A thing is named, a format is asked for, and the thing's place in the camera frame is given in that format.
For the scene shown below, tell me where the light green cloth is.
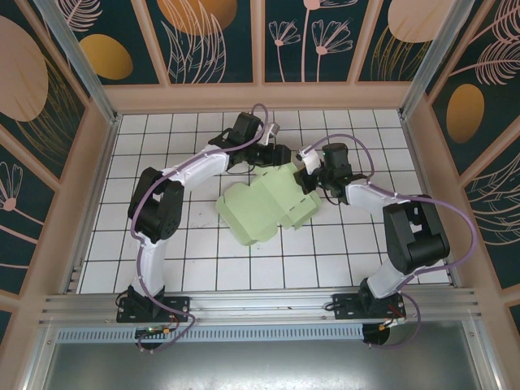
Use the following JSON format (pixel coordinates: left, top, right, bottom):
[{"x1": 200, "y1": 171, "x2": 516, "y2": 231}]
[{"x1": 214, "y1": 161, "x2": 324, "y2": 247}]

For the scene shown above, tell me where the dark panel with pink flowers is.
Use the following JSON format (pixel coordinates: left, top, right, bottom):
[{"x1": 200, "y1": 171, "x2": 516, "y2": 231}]
[{"x1": 259, "y1": 0, "x2": 358, "y2": 85}]

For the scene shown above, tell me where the dark panel with leaf print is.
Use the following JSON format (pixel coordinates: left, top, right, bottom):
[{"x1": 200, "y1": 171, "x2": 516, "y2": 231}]
[{"x1": 144, "y1": 0, "x2": 258, "y2": 85}]

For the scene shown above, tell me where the dark panel with beige circle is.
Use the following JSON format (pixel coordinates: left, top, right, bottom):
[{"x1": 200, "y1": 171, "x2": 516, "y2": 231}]
[{"x1": 356, "y1": 0, "x2": 444, "y2": 82}]

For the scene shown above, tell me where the dark panel with orange oval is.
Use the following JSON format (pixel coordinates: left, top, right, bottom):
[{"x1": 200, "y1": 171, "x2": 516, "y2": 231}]
[{"x1": 60, "y1": 0, "x2": 160, "y2": 85}]

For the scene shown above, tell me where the dark panel with fern print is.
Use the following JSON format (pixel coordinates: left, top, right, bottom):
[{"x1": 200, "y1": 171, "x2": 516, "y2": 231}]
[{"x1": 426, "y1": 0, "x2": 520, "y2": 176}]

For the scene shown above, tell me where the dark panel with pink leaves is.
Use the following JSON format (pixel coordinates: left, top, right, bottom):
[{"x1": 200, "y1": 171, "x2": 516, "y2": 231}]
[{"x1": 462, "y1": 137, "x2": 520, "y2": 292}]

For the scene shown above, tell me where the grey metal sheet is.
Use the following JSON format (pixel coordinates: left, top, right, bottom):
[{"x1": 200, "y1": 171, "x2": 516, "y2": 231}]
[{"x1": 24, "y1": 340, "x2": 501, "y2": 390}]

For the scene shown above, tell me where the dark panel with large disc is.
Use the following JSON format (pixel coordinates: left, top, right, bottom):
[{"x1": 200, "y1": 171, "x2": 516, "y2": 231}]
[{"x1": 0, "y1": 0, "x2": 90, "y2": 182}]

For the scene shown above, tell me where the dark panel with small flower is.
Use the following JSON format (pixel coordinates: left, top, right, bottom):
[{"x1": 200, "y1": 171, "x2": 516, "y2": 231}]
[{"x1": 0, "y1": 125, "x2": 58, "y2": 297}]

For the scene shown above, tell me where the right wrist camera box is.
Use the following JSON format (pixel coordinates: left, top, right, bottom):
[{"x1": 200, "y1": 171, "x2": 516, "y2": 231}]
[{"x1": 296, "y1": 148, "x2": 323, "y2": 176}]

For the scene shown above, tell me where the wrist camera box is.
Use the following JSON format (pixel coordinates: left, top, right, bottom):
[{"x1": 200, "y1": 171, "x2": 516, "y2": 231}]
[
  {"x1": 262, "y1": 121, "x2": 284, "y2": 146},
  {"x1": 296, "y1": 148, "x2": 323, "y2": 176}
]

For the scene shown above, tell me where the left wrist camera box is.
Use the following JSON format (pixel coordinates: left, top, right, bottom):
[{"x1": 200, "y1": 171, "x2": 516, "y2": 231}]
[{"x1": 262, "y1": 121, "x2": 284, "y2": 146}]

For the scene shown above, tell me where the aluminium frame post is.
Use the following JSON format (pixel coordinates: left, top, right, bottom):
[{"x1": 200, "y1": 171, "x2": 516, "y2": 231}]
[
  {"x1": 32, "y1": 0, "x2": 123, "y2": 125},
  {"x1": 400, "y1": 0, "x2": 483, "y2": 119}
]

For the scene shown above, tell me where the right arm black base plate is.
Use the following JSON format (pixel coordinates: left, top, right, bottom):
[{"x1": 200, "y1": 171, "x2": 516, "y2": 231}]
[{"x1": 331, "y1": 292, "x2": 406, "y2": 323}]

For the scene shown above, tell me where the long aluminium mounting rail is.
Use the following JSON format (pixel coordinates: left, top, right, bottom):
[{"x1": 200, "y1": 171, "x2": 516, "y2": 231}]
[{"x1": 38, "y1": 288, "x2": 483, "y2": 326}]

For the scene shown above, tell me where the yellow connector with wires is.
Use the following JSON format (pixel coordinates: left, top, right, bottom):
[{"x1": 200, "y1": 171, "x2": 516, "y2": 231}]
[{"x1": 379, "y1": 304, "x2": 407, "y2": 331}]

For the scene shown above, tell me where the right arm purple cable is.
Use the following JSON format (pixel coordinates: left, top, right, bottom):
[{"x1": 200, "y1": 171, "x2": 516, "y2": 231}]
[{"x1": 300, "y1": 135, "x2": 479, "y2": 350}]

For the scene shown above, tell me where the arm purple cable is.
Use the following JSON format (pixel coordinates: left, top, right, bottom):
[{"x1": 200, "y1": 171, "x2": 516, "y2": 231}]
[
  {"x1": 300, "y1": 135, "x2": 479, "y2": 350},
  {"x1": 129, "y1": 102, "x2": 278, "y2": 355}
]

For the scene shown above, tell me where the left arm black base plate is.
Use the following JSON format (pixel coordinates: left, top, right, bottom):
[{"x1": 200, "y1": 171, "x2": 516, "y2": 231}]
[{"x1": 116, "y1": 296, "x2": 192, "y2": 324}]

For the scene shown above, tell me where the slotted grey cable duct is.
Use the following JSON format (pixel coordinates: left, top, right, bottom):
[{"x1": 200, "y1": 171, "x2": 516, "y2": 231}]
[{"x1": 56, "y1": 324, "x2": 365, "y2": 343}]

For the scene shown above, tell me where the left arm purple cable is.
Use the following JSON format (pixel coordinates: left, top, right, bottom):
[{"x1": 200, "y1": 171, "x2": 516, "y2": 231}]
[{"x1": 129, "y1": 102, "x2": 278, "y2": 355}]

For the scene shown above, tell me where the small circuit board with wires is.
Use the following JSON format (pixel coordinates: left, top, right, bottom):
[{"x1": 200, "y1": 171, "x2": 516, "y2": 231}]
[{"x1": 136, "y1": 323, "x2": 180, "y2": 340}]

